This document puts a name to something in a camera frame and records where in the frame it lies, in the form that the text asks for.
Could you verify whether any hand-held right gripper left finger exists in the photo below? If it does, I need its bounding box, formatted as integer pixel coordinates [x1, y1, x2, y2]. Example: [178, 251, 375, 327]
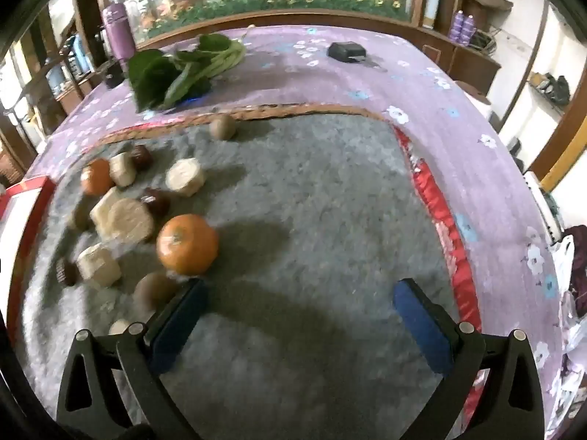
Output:
[56, 277, 212, 440]

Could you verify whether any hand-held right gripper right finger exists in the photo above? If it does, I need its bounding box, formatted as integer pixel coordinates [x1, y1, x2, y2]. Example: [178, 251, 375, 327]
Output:
[393, 278, 546, 440]

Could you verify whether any brown kiwi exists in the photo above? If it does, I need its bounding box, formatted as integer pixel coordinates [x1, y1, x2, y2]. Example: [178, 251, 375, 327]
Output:
[134, 272, 184, 319]
[209, 114, 237, 141]
[71, 202, 95, 232]

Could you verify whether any orange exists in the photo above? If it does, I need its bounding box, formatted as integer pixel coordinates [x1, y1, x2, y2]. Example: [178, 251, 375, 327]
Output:
[156, 213, 219, 276]
[81, 158, 113, 195]

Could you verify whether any red date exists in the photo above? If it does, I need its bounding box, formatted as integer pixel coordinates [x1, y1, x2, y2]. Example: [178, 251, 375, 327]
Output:
[140, 188, 171, 216]
[56, 257, 80, 287]
[130, 145, 153, 168]

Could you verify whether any red cardboard box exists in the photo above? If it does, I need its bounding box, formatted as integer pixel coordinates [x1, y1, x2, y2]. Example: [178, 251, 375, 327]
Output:
[0, 176, 56, 326]

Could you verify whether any white plastic bag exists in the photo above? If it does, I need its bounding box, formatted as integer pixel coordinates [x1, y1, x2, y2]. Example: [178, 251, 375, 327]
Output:
[553, 236, 587, 326]

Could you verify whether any grey felt mat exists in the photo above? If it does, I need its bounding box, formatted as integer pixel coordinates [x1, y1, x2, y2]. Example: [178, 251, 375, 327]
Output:
[11, 103, 482, 440]

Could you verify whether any purple floral tablecloth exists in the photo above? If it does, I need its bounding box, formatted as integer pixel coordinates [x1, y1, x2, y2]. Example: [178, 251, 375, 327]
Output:
[28, 25, 567, 440]

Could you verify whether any leafy greens bunch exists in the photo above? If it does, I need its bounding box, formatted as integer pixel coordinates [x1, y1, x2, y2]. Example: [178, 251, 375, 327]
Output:
[127, 33, 246, 111]

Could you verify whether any black cylindrical container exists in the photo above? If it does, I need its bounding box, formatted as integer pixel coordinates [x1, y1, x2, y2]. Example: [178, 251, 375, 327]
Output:
[105, 59, 127, 89]

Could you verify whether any black key pouch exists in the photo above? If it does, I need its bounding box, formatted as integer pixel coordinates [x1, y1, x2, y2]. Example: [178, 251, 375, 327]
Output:
[327, 42, 367, 62]

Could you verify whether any purple thermos bottle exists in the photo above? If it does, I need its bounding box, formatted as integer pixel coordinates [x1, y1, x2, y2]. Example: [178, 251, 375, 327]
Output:
[102, 3, 137, 62]

